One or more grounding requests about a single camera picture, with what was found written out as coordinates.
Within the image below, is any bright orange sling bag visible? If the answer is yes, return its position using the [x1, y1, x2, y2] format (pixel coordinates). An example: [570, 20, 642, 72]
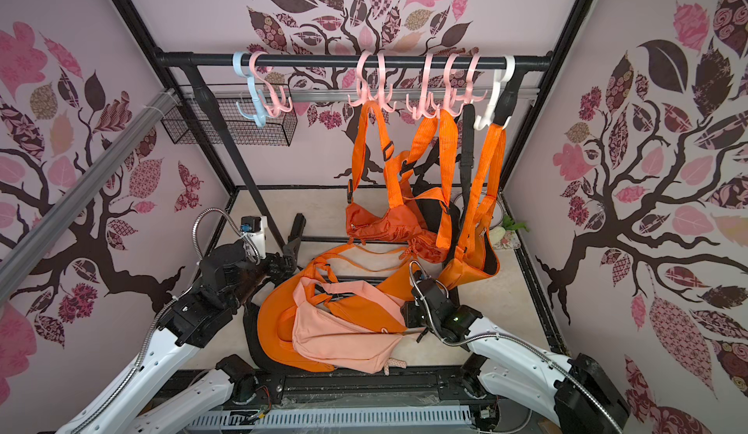
[438, 124, 506, 290]

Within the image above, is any peach pink bag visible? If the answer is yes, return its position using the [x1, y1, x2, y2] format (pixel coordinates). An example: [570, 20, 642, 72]
[291, 277, 406, 374]

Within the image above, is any dark orange waist bag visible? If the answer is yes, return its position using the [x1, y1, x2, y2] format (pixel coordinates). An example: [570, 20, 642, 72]
[345, 102, 425, 244]

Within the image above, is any dark orange strapped bag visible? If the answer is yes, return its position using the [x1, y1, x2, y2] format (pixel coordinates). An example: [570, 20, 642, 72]
[397, 110, 458, 264]

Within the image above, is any pink plastic hook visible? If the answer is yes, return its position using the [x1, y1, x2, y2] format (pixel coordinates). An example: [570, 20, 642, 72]
[457, 53, 487, 104]
[249, 51, 293, 118]
[405, 53, 439, 120]
[430, 53, 462, 118]
[375, 54, 397, 114]
[348, 50, 377, 108]

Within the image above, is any light blue plastic hook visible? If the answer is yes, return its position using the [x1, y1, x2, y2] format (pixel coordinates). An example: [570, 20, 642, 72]
[232, 51, 268, 128]

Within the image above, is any white plastic hook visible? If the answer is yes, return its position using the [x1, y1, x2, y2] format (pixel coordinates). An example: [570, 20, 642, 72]
[473, 55, 516, 131]

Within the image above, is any right metal flex conduit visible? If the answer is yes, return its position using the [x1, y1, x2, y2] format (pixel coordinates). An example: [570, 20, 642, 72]
[407, 259, 626, 434]

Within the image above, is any metal flex conduit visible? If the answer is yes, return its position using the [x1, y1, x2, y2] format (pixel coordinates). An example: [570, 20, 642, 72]
[407, 259, 626, 434]
[69, 207, 262, 434]

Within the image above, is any left metal flex conduit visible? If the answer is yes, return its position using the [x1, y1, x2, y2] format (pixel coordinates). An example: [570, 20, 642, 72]
[69, 207, 262, 434]

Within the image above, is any white toy radish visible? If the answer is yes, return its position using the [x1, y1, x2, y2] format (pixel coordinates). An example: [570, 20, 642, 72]
[488, 226, 506, 248]

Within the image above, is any floral cloth mat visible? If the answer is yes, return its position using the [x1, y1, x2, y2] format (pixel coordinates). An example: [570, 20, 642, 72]
[498, 214, 525, 250]

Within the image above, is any black clothes rack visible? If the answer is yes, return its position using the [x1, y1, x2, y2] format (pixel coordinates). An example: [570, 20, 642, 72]
[153, 48, 552, 248]

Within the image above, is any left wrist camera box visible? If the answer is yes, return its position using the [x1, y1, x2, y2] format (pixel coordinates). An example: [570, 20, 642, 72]
[240, 216, 267, 264]

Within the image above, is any orange backpack with straps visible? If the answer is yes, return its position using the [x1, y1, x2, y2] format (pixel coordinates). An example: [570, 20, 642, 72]
[257, 261, 337, 373]

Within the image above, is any white perforated cable tray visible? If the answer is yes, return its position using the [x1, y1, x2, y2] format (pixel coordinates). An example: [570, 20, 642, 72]
[185, 406, 473, 433]

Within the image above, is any grey aluminium rail left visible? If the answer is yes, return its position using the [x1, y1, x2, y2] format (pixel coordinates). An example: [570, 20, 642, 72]
[1, 89, 177, 303]

